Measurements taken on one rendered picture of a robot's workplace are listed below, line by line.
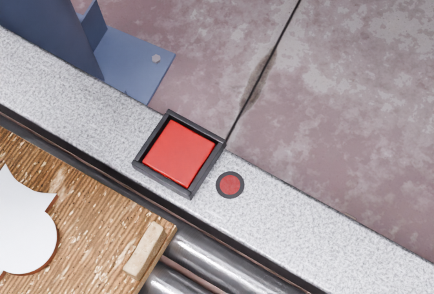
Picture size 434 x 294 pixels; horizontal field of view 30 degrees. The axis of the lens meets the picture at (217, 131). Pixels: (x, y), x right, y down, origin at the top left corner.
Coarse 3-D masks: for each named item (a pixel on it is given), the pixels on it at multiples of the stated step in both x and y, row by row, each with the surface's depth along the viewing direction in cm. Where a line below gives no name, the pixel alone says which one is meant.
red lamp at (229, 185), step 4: (228, 176) 89; (232, 176) 89; (224, 180) 88; (228, 180) 88; (232, 180) 88; (236, 180) 88; (220, 184) 88; (224, 184) 88; (228, 184) 88; (232, 184) 88; (236, 184) 88; (220, 188) 88; (224, 188) 88; (228, 188) 88; (232, 188) 88; (236, 188) 88; (224, 192) 88; (228, 192) 88; (232, 192) 88
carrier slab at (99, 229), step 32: (0, 128) 90; (0, 160) 89; (32, 160) 89; (64, 192) 87; (96, 192) 87; (64, 224) 86; (96, 224) 85; (128, 224) 85; (160, 224) 85; (64, 256) 84; (96, 256) 84; (128, 256) 84; (160, 256) 85; (0, 288) 83; (32, 288) 83; (64, 288) 83; (96, 288) 83; (128, 288) 83
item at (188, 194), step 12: (168, 120) 91; (180, 120) 90; (156, 132) 89; (204, 132) 89; (144, 144) 89; (216, 144) 90; (144, 156) 89; (216, 156) 88; (144, 168) 88; (204, 168) 87; (156, 180) 88; (168, 180) 87; (180, 192) 87; (192, 192) 87
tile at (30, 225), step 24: (0, 192) 86; (24, 192) 86; (0, 216) 85; (24, 216) 85; (48, 216) 85; (0, 240) 84; (24, 240) 84; (48, 240) 84; (0, 264) 83; (24, 264) 83
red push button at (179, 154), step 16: (176, 128) 90; (160, 144) 89; (176, 144) 89; (192, 144) 89; (208, 144) 89; (144, 160) 89; (160, 160) 88; (176, 160) 88; (192, 160) 88; (176, 176) 88; (192, 176) 87
